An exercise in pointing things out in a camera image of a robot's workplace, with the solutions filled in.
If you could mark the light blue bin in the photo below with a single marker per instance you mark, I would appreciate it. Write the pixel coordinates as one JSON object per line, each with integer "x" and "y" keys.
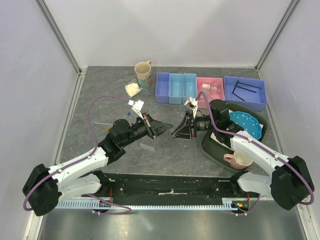
{"x": 189, "y": 85}
{"x": 175, "y": 88}

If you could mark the pink mug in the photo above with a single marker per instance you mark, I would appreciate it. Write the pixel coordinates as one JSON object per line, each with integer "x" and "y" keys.
{"x": 238, "y": 160}

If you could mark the clear test tube rack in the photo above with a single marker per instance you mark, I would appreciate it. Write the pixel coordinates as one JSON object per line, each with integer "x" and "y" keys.
{"x": 148, "y": 143}

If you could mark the glass pipette rod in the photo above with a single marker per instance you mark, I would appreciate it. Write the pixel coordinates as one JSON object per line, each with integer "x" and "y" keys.
{"x": 105, "y": 124}

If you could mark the dark green tray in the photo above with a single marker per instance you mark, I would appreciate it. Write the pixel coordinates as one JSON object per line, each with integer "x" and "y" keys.
{"x": 215, "y": 151}

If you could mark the light blue bin right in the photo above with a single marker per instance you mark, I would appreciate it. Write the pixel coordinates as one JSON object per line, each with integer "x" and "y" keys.
{"x": 189, "y": 85}

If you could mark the light blue cable duct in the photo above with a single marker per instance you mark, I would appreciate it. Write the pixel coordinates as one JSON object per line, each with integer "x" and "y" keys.
{"x": 153, "y": 204}

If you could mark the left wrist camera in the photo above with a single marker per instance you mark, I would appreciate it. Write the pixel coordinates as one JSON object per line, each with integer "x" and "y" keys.
{"x": 136, "y": 107}

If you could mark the glass flask with stopper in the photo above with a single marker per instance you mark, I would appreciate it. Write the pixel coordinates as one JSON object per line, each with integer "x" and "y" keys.
{"x": 213, "y": 88}

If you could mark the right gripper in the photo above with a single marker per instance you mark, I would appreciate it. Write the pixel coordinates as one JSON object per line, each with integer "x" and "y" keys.
{"x": 178, "y": 135}

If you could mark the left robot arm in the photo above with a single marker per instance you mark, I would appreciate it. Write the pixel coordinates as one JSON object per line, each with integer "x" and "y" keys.
{"x": 48, "y": 186}

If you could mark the light blue bin left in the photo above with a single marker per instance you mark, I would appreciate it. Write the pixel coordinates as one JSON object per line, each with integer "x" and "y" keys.
{"x": 175, "y": 88}

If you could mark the pink bin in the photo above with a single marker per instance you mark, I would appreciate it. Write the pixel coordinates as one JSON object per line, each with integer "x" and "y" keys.
{"x": 202, "y": 80}

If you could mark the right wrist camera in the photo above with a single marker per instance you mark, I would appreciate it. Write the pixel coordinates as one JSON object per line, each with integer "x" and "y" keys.
{"x": 192, "y": 104}

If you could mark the bag of white powder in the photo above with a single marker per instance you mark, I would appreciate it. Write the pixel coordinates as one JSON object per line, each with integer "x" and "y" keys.
{"x": 132, "y": 88}

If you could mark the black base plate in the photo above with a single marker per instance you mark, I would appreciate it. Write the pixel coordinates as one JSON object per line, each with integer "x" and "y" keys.
{"x": 138, "y": 186}

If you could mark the beige cartoon mug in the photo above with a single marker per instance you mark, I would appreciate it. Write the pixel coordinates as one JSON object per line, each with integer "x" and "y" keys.
{"x": 143, "y": 74}

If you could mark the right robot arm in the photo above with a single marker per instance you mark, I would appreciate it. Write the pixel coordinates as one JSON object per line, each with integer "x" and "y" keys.
{"x": 233, "y": 139}

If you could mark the purple bin leftmost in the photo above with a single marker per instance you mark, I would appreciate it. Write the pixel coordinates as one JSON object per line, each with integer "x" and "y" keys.
{"x": 162, "y": 87}

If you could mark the large purple bin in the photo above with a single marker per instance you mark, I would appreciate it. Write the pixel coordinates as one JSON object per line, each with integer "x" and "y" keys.
{"x": 254, "y": 101}

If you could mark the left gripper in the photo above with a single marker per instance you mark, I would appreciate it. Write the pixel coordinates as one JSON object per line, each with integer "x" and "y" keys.
{"x": 154, "y": 127}

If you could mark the blue dotted plate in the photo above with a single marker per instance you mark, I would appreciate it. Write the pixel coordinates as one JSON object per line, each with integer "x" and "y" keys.
{"x": 248, "y": 122}

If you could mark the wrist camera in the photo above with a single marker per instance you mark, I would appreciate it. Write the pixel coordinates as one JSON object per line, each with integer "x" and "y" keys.
{"x": 192, "y": 104}
{"x": 136, "y": 107}

